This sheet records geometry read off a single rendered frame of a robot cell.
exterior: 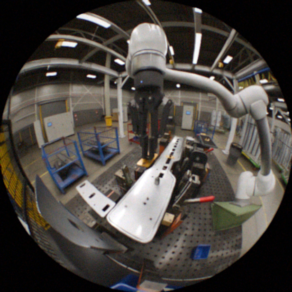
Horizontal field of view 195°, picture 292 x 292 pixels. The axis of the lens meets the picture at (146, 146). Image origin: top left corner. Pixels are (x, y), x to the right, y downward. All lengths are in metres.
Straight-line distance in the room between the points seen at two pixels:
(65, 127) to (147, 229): 8.09
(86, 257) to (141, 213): 0.32
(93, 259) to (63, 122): 8.05
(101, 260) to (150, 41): 0.63
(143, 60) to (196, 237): 0.90
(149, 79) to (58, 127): 7.91
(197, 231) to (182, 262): 0.27
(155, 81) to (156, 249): 0.79
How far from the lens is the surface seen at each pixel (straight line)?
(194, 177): 0.30
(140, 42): 0.26
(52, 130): 7.92
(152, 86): 0.21
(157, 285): 0.22
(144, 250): 0.70
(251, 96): 0.59
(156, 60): 0.23
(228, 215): 0.72
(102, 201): 0.50
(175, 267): 0.74
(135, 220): 0.42
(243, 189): 0.85
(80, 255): 0.44
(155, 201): 0.46
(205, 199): 0.36
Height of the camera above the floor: 1.40
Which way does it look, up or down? 24 degrees down
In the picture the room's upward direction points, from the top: straight up
